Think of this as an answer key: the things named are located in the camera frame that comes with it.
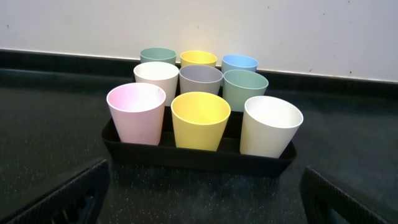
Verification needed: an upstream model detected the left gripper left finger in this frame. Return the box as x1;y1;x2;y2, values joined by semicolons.
0;159;111;224

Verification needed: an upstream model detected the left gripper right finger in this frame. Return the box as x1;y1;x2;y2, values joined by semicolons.
298;166;389;224

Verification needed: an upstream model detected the white cup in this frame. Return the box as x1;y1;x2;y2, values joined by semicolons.
133;61;180;107
239;95;304;159

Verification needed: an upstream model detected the yellow cup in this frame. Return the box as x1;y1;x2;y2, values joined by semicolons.
180;50;218;68
170;91;232;152

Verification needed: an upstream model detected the pink cup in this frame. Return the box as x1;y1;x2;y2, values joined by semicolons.
106;82;167;146

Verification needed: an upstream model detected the black tray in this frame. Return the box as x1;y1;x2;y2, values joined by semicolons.
101;73;297;179

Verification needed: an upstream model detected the green cup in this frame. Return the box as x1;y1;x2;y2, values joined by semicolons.
222;68;269;113
139;47;177;66

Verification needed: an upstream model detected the blue cup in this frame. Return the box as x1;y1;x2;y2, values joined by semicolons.
221;54;259;75

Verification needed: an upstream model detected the grey cup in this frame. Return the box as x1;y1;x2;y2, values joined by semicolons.
178;64;224;96

